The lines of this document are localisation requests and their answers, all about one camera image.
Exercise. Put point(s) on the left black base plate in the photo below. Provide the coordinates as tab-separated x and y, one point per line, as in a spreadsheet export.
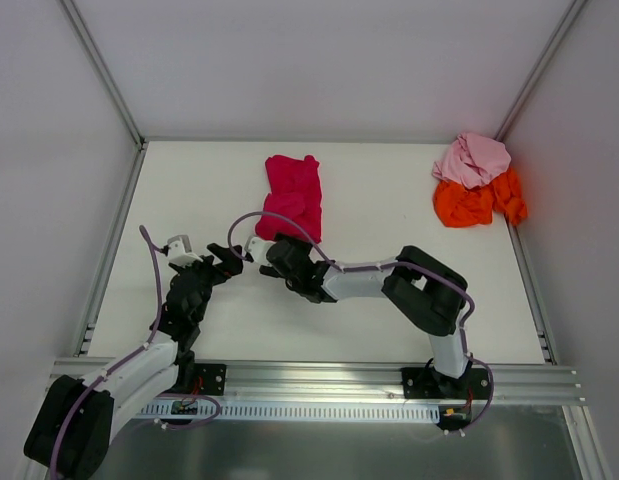
201	379

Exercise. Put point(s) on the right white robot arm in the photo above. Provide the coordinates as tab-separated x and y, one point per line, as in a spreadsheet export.
432	296

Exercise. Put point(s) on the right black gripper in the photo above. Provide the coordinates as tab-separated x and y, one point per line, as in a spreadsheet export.
275	257

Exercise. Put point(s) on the aluminium frame post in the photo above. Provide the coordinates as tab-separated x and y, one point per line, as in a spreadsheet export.
97	61
541	65

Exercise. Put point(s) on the right aluminium frame post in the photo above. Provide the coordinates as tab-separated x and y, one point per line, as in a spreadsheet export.
541	65

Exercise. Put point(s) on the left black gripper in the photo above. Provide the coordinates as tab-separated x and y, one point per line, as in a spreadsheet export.
212	265

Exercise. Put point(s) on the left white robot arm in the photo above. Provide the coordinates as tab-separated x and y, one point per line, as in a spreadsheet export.
80	417

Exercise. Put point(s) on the pink t shirt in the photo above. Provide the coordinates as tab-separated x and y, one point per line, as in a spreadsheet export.
472	161

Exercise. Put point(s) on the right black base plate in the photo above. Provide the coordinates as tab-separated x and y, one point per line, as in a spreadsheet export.
427	383

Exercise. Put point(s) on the orange t shirt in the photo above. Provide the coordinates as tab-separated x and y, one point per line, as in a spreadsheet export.
459	207

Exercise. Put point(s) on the aluminium mounting rail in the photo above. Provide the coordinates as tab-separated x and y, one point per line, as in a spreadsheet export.
381	383

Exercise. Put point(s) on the white slotted cable duct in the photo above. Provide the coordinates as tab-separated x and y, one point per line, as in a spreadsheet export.
176	410

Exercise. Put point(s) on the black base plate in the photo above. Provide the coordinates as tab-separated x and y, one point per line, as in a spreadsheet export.
201	379
427	383

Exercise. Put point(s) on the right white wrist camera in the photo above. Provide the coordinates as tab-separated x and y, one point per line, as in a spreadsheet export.
256	250

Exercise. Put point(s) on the magenta t shirt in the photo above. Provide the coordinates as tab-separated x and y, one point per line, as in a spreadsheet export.
295	192

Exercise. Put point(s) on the left aluminium frame post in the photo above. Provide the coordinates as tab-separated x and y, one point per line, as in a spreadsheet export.
97	61

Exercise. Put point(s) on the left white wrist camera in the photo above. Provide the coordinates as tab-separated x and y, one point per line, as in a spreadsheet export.
179	252

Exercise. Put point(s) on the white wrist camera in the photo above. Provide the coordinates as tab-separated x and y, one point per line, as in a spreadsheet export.
256	250
179	252

